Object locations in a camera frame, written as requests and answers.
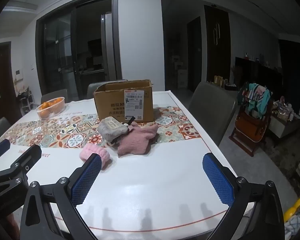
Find bench with snack bags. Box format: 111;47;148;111
269;100;300;138

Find white patterned tablecloth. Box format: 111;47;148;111
0;91;238;234

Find pile of clothes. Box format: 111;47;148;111
240;82;273;119

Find dusty pink towel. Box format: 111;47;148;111
117;122;158;158

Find dark wooden door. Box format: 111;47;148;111
0;41;22;123

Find white plastic basket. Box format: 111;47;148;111
36;97;65;119

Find silver refrigerator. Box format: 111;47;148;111
101;12;117;82

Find pile of oranges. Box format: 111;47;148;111
39;98;63;111

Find dark low sideboard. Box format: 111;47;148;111
234;56;283;98

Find wooden high chair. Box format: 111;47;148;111
229;100;274;157

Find small shoe rack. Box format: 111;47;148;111
17;86;34;113

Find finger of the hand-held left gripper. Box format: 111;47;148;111
0;144;42;200
0;139;11;165

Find yellow plastic toy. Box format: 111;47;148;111
284;197;300;222

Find light pink headband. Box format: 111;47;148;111
80;145;112;172

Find large grey dining chair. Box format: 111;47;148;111
189;81;238;147

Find dark interior door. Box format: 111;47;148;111
187;16;202;85

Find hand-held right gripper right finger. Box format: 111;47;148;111
202;152;289;240

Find grey plush pouch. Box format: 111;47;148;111
97;116;136;146

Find glass sliding door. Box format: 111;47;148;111
36;0;122;101

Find dark tall cabinet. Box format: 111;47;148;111
204;4;232;84

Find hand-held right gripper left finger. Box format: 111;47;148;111
20;152;103;240

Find stacked white boxes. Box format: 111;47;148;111
173;55;188;89

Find checked cloth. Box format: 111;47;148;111
284;210;300;240

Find brown cardboard box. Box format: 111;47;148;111
94;79;155;123

